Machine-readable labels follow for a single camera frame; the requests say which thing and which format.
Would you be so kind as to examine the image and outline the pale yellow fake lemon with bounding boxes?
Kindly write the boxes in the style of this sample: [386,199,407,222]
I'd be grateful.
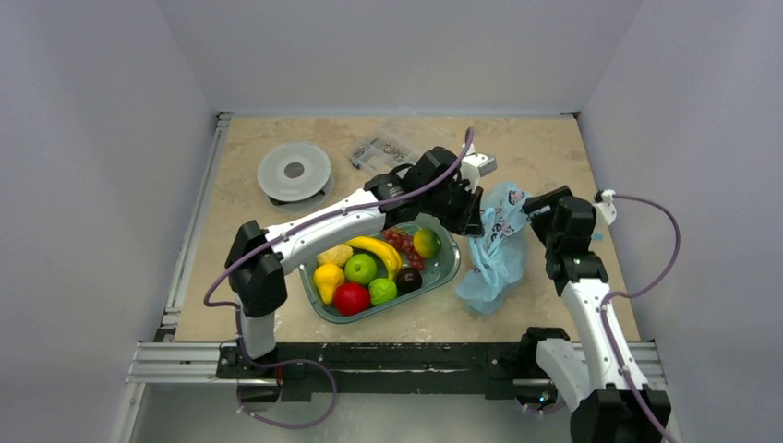
[317,244,354,269]

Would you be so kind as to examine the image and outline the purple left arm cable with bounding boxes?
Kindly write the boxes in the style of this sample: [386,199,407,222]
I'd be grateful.
[202,126,476,430]

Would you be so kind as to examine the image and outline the teal plastic tub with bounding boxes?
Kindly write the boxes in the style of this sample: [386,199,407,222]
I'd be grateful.
[299,215,461,324]

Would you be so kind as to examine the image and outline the light blue plastic bag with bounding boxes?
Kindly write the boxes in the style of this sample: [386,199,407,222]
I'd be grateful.
[456,182,530,315]

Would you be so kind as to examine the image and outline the dark purple fake plum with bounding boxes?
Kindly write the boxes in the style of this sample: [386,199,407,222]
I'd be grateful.
[394,267,423,296]

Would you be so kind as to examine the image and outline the yellow fake banana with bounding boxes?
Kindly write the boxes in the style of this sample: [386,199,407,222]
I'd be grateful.
[345,236,403,281]

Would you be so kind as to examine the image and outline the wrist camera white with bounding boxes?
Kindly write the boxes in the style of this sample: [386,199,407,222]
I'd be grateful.
[593,189,617,226]
[460,152,498,186]

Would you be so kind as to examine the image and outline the green yellow fake mango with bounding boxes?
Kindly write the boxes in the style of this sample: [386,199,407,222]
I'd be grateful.
[413,228,442,259]

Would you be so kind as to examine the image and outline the white filament spool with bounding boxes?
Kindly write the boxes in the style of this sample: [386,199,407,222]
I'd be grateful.
[257,141,334,210]

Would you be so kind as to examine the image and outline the green fake cabbage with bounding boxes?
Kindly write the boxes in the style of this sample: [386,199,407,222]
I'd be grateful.
[367,278,398,306]

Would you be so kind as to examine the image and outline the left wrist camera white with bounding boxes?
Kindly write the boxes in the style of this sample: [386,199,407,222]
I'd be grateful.
[460,152,498,186]

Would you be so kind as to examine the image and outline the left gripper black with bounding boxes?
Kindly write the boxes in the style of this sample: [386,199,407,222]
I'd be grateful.
[422,179,485,237]

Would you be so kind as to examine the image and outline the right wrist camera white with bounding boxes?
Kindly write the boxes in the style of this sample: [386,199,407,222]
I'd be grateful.
[593,189,617,226]

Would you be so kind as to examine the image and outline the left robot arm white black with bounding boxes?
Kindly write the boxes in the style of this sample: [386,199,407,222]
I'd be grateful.
[221,147,497,377]

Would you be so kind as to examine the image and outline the clear plastic screw box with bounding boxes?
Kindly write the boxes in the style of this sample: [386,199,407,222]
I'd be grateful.
[347,114,454,175]

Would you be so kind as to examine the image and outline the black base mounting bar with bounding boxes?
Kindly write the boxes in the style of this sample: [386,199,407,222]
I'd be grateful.
[216,342,559,407]

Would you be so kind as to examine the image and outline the red fake grapes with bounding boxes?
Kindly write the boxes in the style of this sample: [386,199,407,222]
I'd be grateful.
[382,227,426,271]

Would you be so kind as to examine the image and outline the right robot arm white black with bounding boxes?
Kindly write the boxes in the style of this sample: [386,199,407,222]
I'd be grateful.
[518,186,676,442]

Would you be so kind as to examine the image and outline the yellow fake pear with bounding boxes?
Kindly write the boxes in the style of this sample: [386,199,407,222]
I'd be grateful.
[313,263,345,305]

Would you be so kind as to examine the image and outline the green fake apple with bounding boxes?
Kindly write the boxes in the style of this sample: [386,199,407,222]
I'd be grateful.
[343,254,378,285]

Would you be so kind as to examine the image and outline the red fake apple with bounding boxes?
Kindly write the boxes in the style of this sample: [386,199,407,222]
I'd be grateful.
[332,282,371,317]

